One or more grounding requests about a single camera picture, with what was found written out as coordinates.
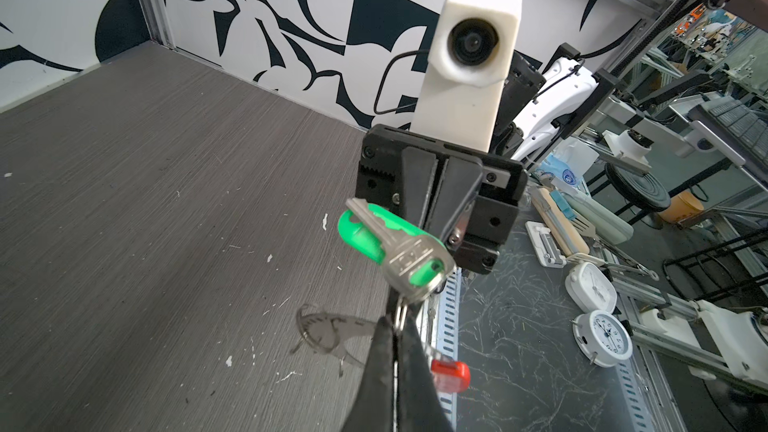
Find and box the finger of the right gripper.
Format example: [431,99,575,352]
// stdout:
[399,147,439,228]
[428,156,483,243]

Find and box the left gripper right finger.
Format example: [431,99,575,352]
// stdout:
[394,308,453,431]

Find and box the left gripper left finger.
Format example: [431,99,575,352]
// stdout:
[342,316,395,432]

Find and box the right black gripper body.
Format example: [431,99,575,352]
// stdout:
[355,125,527,275]

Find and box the red key tag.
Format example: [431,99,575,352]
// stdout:
[430,358,471,394]

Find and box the green key tag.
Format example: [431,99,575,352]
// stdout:
[337,198,456,304]

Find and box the white plastic holder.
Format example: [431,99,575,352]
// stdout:
[525,221,567,269]

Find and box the white alarm clock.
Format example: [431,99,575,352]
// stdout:
[565,262,618,313]
[571,310,634,368]

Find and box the black round stool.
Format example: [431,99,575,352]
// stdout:
[603,164,671,212]

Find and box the wooden handled tool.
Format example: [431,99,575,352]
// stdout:
[530,186,590,257]

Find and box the white cable duct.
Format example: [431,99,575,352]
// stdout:
[435,268,463,430]

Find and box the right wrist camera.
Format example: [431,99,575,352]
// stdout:
[410,0,523,152]

